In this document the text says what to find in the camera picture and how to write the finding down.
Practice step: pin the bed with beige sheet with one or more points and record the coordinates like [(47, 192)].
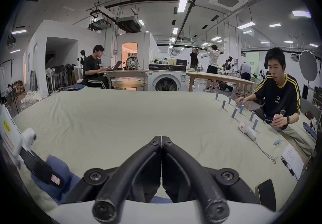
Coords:
[(125, 117)]

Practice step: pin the white washing machine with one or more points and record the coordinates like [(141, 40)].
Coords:
[(166, 77)]

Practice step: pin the white humanoid robot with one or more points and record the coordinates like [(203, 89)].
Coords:
[(81, 64)]

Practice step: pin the black standing fan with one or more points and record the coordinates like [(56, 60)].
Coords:
[(68, 67), (58, 69)]

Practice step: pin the dark blue cloth pile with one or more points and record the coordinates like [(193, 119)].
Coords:
[(73, 88)]

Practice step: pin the blue garment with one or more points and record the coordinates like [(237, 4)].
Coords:
[(60, 167)]

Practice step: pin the round wooden table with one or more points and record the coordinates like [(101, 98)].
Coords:
[(129, 85)]

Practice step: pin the round grey studio light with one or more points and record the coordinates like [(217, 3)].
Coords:
[(309, 64)]

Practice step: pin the small blue and white block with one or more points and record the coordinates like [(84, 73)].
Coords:
[(276, 142)]

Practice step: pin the black phone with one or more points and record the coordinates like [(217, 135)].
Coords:
[(266, 192)]

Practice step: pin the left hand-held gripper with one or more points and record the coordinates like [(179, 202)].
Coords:
[(12, 135)]

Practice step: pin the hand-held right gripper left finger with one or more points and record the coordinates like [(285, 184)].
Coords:
[(130, 167)]

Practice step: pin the white hand controller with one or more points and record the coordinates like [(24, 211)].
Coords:
[(247, 129)]

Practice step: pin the table with laptop and backpack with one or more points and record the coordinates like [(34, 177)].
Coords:
[(125, 73)]

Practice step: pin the long wooden table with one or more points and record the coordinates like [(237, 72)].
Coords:
[(221, 78)]

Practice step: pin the white standing fan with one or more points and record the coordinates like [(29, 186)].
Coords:
[(49, 72)]

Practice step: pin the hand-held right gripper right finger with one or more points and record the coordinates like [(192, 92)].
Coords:
[(191, 167)]

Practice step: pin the clear plastic bag pile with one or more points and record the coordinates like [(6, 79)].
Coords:
[(32, 98)]

